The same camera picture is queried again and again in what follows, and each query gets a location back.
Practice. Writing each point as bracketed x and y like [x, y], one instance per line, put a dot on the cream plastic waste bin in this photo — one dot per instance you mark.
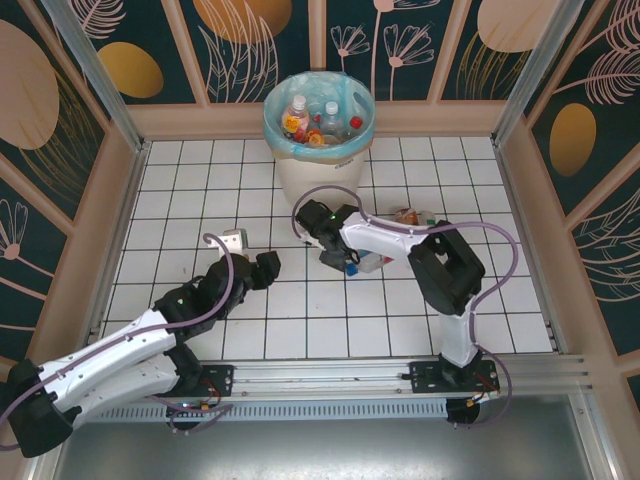
[320, 175]

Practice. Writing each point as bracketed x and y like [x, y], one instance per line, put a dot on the aluminium table edge rail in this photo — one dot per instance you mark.
[132, 190]
[520, 210]

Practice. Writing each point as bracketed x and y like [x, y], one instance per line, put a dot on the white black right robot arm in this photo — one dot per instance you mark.
[380, 235]

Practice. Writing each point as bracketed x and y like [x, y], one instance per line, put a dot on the pink drink bottle white cap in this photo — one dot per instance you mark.
[295, 117]

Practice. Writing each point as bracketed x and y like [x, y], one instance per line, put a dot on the aluminium frame post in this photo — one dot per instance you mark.
[90, 65]
[540, 65]

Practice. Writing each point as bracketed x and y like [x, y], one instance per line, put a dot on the aluminium mounting rail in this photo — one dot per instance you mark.
[325, 372]

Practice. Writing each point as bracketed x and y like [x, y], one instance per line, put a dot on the brown coffee drink bottle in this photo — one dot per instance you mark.
[407, 216]

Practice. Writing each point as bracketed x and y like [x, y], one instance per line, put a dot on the clear bottle red-white label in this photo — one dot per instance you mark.
[331, 107]

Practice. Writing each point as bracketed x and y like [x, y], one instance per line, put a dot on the white bottle green cap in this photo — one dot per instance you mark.
[429, 216]

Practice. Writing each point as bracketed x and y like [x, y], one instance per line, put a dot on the light blue bin liner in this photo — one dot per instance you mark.
[345, 85]

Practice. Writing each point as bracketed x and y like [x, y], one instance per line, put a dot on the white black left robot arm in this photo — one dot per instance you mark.
[110, 350]

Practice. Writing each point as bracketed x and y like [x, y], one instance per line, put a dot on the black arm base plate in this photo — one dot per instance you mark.
[425, 375]
[220, 377]

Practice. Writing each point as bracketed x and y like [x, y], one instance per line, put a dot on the grey metal sheet panel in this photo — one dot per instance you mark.
[325, 450]

